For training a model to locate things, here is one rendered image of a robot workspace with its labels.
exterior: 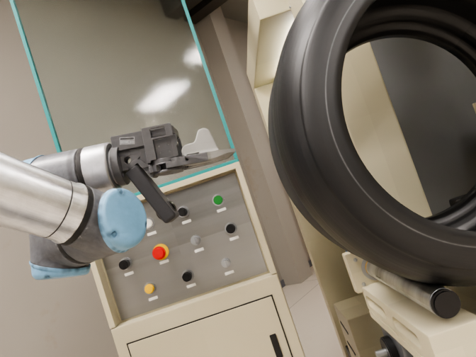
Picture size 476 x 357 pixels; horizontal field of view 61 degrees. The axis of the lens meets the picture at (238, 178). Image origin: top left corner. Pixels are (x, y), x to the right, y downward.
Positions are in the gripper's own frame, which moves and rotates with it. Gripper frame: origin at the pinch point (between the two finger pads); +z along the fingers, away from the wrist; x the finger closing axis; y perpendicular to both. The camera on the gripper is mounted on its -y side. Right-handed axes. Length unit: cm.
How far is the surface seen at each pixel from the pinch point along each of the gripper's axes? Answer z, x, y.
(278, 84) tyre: 10.1, -7.1, 8.9
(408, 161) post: 43, 28, -7
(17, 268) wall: -156, 199, -23
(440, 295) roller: 27.5, -8.8, -28.5
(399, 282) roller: 26.3, 4.7, -28.9
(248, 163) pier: 17, 421, 33
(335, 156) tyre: 15.4, -12.6, -4.7
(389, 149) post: 38.8, 28.1, -3.1
